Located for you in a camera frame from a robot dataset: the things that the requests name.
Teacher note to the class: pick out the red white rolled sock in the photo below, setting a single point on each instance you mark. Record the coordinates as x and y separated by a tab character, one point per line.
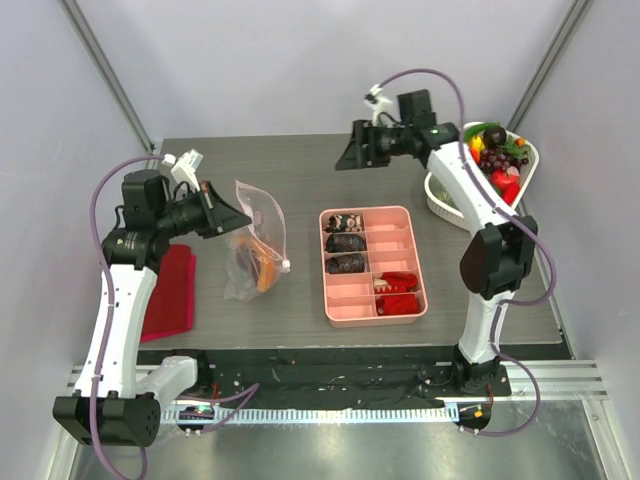
395	282

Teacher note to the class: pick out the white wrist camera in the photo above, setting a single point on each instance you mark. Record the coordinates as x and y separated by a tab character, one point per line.
183	168
380	106

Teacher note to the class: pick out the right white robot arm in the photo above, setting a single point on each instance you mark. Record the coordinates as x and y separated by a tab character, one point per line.
500	254

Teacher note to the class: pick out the red folded cloth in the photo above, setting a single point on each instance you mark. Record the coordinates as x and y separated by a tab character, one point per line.
171	308

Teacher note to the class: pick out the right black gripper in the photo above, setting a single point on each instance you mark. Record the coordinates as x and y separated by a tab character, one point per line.
366	145

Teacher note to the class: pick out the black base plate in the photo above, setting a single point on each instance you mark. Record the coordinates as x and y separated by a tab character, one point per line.
358	378

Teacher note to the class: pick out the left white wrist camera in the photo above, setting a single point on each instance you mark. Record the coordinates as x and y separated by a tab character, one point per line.
183	168

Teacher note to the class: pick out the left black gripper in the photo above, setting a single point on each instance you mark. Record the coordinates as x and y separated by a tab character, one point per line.
213	207

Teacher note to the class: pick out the clear pink zip bag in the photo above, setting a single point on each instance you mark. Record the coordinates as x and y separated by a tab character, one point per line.
269	226

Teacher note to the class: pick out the dark rolled sock middle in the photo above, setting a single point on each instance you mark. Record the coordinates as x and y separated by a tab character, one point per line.
345	243

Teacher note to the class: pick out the pink compartment tray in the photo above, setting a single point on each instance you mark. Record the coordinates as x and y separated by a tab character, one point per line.
349	299

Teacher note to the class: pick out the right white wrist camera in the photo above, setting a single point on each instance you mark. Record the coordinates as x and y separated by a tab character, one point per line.
380	106

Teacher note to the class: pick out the red chili pepper toy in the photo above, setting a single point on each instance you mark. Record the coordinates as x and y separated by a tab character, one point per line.
510	193

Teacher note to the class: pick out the white fruit basket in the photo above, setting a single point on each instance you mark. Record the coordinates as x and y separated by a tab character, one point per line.
486	135

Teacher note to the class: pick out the purple grapes toy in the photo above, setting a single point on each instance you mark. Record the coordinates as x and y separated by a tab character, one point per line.
491	160

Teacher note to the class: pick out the dark rolled sock lower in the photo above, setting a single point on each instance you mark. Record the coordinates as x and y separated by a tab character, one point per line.
346	264

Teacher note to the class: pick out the orange papaya slice toy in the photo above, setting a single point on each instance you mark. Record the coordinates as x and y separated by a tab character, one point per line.
258	260

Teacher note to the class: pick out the floral dark rolled sock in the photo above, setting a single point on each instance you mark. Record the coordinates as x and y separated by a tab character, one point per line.
344	223

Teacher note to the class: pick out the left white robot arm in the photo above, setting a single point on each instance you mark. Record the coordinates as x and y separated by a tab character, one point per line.
108	398

